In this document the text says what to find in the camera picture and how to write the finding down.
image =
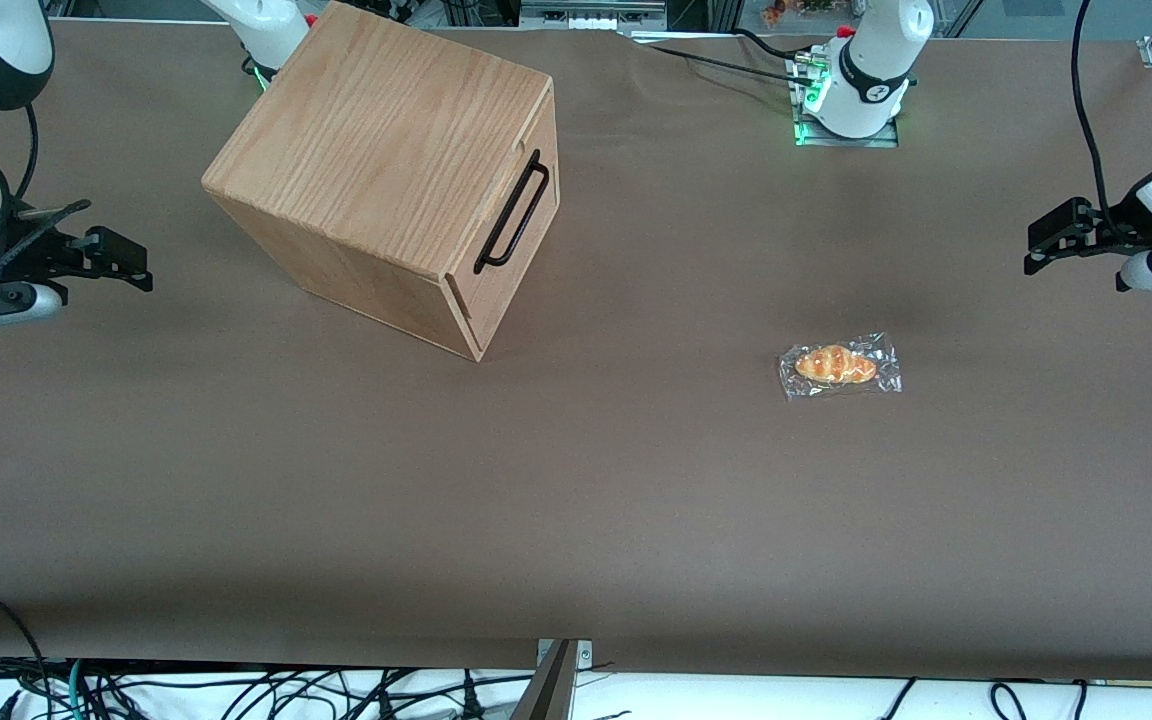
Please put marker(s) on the wooden drawer cabinet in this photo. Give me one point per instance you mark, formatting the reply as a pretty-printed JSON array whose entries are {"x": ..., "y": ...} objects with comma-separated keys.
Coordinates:
[{"x": 376, "y": 140}]

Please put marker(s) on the plain wooden drawer front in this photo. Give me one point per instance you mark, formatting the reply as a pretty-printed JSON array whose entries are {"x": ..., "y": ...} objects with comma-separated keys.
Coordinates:
[{"x": 545, "y": 207}]

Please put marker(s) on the wrapped bread roll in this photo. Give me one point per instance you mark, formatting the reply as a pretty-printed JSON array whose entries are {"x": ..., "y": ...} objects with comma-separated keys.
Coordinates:
[{"x": 836, "y": 364}]

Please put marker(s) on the small orange object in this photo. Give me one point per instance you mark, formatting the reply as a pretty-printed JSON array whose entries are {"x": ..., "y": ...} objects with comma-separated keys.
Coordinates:
[{"x": 774, "y": 10}]

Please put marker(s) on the grey metal rack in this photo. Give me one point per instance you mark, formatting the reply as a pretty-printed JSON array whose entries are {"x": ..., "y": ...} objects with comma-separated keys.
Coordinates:
[{"x": 586, "y": 12}]

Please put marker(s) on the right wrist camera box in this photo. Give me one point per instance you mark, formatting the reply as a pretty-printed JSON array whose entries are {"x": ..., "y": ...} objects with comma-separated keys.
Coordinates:
[{"x": 6, "y": 305}]

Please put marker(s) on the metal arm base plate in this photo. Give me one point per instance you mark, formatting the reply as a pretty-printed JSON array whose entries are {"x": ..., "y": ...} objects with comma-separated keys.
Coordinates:
[{"x": 886, "y": 141}]

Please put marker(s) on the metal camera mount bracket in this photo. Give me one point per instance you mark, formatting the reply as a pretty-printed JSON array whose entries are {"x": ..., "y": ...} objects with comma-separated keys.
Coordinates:
[{"x": 551, "y": 690}]

